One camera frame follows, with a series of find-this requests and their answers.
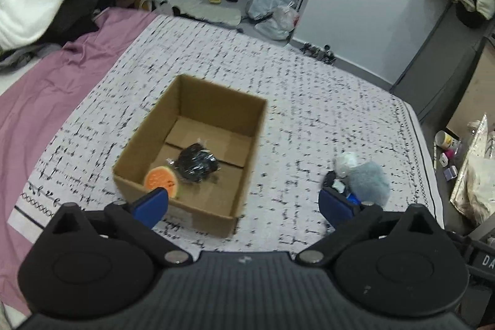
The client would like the dark clothes pile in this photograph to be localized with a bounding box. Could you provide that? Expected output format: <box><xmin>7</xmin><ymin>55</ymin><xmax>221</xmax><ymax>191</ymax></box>
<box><xmin>39</xmin><ymin>0</ymin><xmax>117</xmax><ymax>45</ymax></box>

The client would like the small white jar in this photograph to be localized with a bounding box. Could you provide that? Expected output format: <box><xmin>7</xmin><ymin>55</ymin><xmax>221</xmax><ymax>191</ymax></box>
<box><xmin>435</xmin><ymin>131</ymin><xmax>461</xmax><ymax>150</ymax></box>

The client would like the pale floor mat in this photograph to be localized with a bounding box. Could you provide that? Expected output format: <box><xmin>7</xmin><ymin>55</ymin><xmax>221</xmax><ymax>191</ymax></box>
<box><xmin>162</xmin><ymin>0</ymin><xmax>242</xmax><ymax>26</ymax></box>

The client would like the grey crumpled garment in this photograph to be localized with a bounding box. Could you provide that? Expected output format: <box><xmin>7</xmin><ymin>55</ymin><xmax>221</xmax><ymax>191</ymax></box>
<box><xmin>0</xmin><ymin>42</ymin><xmax>62</xmax><ymax>73</ymax></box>

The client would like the grey blue plush toy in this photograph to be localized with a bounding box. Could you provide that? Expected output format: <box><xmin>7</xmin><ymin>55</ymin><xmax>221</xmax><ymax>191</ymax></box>
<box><xmin>333</xmin><ymin>152</ymin><xmax>391</xmax><ymax>207</ymax></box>

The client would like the white black-dashed printed blanket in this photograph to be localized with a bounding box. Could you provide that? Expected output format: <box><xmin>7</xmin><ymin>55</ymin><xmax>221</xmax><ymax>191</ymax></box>
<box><xmin>7</xmin><ymin>14</ymin><xmax>445</xmax><ymax>265</ymax></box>

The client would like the black plastic-wrapped toy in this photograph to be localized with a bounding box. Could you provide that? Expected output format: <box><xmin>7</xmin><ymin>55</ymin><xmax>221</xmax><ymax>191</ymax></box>
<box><xmin>166</xmin><ymin>139</ymin><xmax>220</xmax><ymax>184</ymax></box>

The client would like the floral clear plastic bag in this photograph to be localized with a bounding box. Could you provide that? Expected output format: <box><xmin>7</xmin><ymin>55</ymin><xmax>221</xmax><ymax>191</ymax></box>
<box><xmin>450</xmin><ymin>114</ymin><xmax>495</xmax><ymax>226</ymax></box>

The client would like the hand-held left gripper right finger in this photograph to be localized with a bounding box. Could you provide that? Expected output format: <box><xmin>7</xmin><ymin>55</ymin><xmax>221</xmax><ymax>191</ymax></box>
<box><xmin>296</xmin><ymin>187</ymin><xmax>445</xmax><ymax>266</ymax></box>

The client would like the brown cardboard box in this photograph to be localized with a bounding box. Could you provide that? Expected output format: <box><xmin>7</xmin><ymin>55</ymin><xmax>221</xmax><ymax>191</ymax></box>
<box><xmin>112</xmin><ymin>74</ymin><xmax>268</xmax><ymax>238</ymax></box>

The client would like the white plastic bag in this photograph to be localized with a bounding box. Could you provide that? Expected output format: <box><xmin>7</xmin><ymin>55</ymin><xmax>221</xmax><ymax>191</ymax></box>
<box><xmin>255</xmin><ymin>5</ymin><xmax>300</xmax><ymax>41</ymax></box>

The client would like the small blue black toy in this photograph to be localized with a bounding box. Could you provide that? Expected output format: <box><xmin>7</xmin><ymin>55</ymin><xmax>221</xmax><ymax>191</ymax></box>
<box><xmin>323</xmin><ymin>171</ymin><xmax>362</xmax><ymax>205</ymax></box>

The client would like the pink bed sheet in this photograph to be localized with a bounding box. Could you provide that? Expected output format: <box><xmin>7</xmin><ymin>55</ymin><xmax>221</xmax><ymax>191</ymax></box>
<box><xmin>0</xmin><ymin>7</ymin><xmax>159</xmax><ymax>315</ymax></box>

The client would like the grey plastic bag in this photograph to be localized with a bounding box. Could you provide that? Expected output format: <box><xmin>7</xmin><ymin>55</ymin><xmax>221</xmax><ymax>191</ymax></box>
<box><xmin>245</xmin><ymin>0</ymin><xmax>300</xmax><ymax>21</ymax></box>

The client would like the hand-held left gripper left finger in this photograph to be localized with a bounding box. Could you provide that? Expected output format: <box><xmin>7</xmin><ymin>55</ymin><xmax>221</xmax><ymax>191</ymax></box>
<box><xmin>46</xmin><ymin>187</ymin><xmax>194</xmax><ymax>267</ymax></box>

